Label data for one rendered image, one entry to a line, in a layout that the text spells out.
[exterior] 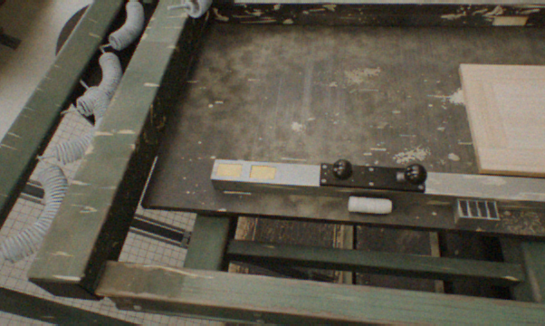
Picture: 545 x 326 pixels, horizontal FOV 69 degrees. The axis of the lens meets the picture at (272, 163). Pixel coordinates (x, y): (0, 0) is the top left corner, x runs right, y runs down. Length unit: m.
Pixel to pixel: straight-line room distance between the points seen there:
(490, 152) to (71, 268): 0.82
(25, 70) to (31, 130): 5.14
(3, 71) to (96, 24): 4.85
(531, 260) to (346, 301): 0.38
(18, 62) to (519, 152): 6.24
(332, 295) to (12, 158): 0.99
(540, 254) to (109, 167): 0.83
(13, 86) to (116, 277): 5.68
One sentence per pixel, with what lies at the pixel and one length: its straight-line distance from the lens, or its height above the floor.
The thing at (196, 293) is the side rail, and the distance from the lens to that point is 0.71.
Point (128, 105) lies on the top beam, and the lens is 0.93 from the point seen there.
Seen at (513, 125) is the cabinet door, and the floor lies 1.16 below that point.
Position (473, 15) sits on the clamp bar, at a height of 1.20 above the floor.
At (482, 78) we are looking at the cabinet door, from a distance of 1.09.
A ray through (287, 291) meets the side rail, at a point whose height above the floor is 1.55.
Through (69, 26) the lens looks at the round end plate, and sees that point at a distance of 1.75.
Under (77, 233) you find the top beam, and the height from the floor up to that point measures 1.89.
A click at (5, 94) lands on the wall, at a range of 6.29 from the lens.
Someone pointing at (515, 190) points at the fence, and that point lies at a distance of 0.87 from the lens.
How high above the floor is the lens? 1.87
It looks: 19 degrees down
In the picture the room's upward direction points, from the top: 68 degrees counter-clockwise
